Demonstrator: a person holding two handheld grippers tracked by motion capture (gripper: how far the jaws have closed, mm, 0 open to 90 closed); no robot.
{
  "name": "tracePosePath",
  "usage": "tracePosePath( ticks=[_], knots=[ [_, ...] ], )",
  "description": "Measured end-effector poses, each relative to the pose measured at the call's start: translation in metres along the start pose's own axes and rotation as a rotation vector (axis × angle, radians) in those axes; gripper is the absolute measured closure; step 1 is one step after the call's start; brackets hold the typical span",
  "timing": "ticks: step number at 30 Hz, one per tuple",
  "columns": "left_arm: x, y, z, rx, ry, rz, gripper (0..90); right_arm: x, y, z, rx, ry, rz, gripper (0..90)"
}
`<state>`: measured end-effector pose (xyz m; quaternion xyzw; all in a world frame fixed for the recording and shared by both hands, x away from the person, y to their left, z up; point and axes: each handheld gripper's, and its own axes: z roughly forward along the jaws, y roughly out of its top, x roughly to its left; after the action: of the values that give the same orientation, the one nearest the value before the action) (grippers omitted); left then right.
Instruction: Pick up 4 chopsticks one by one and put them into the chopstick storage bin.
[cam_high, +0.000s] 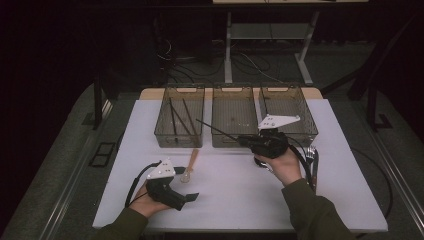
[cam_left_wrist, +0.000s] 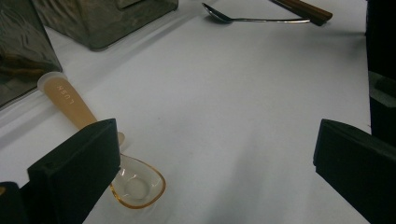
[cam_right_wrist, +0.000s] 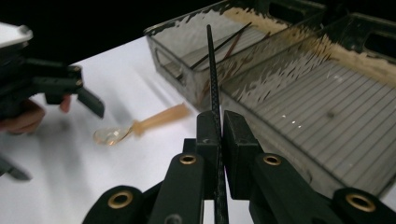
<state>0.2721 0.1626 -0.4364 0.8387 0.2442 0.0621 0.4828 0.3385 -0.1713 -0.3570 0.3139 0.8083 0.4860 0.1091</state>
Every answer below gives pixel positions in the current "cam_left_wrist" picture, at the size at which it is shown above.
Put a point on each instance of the smoky translucent plastic bin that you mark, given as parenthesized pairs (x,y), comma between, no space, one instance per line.
(109,21)
(21,46)

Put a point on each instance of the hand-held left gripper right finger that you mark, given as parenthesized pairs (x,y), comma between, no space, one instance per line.
(358,168)

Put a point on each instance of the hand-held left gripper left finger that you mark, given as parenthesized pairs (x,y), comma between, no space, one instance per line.
(71,174)

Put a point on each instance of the metal spoon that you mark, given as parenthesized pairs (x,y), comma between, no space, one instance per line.
(218,15)

